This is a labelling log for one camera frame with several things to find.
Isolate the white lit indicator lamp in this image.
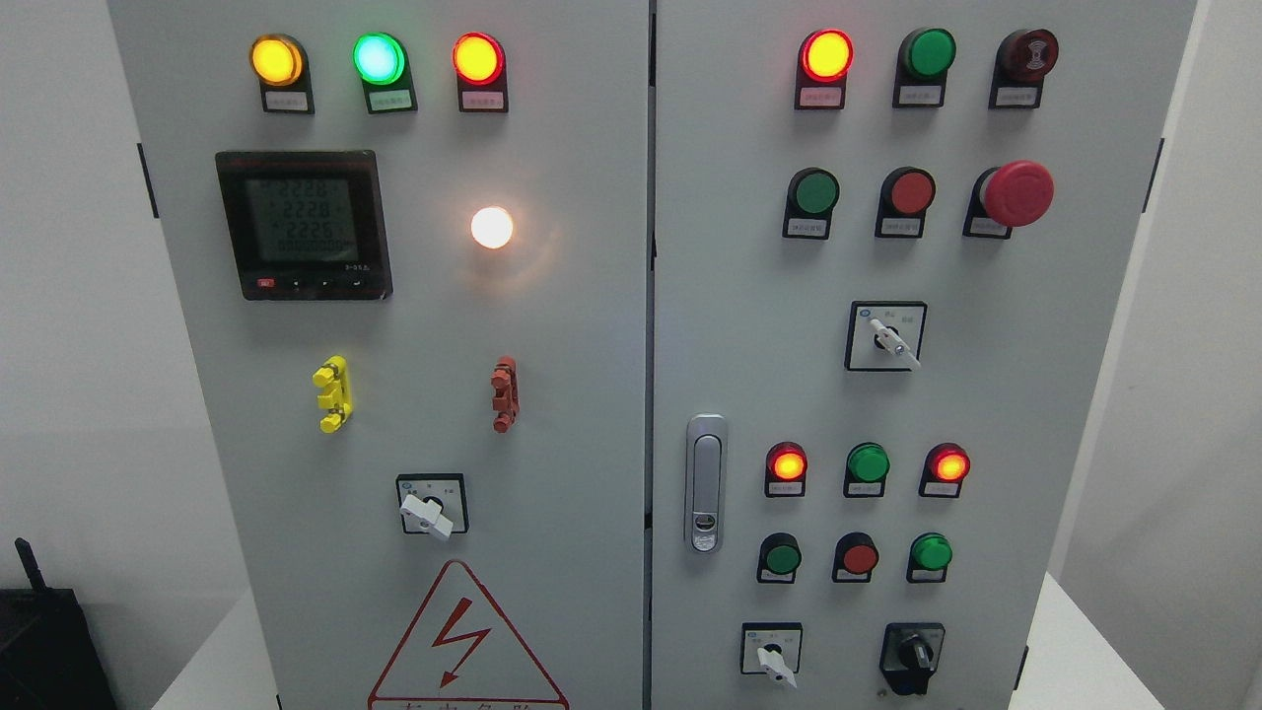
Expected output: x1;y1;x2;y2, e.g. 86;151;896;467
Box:
469;206;515;248

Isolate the red high voltage warning sign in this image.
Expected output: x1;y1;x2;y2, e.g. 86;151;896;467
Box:
367;560;570;709

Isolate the grey right cabinet door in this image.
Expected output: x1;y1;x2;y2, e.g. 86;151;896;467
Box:
649;1;1196;709

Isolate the green indicator light lower middle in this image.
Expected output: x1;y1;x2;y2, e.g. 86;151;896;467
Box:
842;441;888;498

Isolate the silver door lock handle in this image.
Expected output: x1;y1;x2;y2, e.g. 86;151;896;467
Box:
684;412;729;554

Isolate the red push button upper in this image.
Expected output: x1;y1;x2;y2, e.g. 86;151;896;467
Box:
875;166;936;240

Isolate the black device with antenna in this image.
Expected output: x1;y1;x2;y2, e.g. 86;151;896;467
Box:
1;536;117;709

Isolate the green indicator bottom right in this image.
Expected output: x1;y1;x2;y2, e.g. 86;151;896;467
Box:
906;532;952;584

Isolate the white selector switch bottom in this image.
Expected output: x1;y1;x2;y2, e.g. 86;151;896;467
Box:
740;620;804;689

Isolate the green push button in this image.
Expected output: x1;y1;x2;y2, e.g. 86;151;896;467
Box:
753;532;803;584
782;166;840;240

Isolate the green push button lower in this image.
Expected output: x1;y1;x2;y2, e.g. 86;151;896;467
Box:
753;532;803;584

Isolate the dark red buzzer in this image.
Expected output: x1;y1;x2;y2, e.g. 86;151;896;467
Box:
989;29;1059;108

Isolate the white selector switch upper right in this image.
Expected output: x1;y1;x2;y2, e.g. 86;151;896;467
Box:
844;301;928;372

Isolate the grey cabinet door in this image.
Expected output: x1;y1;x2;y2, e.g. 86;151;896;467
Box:
649;1;1196;709
109;1;650;709

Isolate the green lit indicator light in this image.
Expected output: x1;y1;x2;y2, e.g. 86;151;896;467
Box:
352;32;418;115

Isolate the white selector switch left door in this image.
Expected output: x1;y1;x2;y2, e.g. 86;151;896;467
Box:
395;472;469;542

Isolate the red indicator light left door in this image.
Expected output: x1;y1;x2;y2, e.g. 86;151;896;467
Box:
452;32;509;113

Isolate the yellow terminal block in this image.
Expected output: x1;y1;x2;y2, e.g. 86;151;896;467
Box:
312;356;353;433

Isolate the red indicator light top right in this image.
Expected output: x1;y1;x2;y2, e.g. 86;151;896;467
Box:
794;28;854;108

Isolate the red emergency stop button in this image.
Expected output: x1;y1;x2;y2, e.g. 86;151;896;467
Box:
960;159;1055;240

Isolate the red indicator light lower right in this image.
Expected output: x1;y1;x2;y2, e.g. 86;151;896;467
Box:
919;441;972;499

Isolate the black knob selector switch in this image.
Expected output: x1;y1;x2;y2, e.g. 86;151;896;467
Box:
880;623;947;696

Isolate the white selector switch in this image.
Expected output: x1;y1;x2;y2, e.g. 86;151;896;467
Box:
740;620;804;689
844;301;928;372

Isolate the red lit indicator lower left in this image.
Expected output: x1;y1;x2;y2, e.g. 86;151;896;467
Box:
764;441;808;498

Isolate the red push button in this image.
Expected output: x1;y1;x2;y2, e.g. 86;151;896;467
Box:
875;166;936;240
832;532;880;583

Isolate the yellow indicator light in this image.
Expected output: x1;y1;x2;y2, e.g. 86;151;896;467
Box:
249;35;316;115

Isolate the green indicator light top right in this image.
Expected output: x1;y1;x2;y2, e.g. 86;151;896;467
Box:
892;28;958;108

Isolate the red push button lower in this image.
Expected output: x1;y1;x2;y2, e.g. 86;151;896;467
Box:
832;532;880;583

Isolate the grey left cabinet door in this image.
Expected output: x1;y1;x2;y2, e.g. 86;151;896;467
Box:
109;1;650;709

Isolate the green push button upper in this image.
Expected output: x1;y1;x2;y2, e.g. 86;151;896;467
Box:
782;166;840;240

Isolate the red terminal block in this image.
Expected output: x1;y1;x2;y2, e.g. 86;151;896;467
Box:
490;356;520;433

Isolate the black digital power meter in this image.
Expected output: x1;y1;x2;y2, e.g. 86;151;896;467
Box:
215;150;392;301

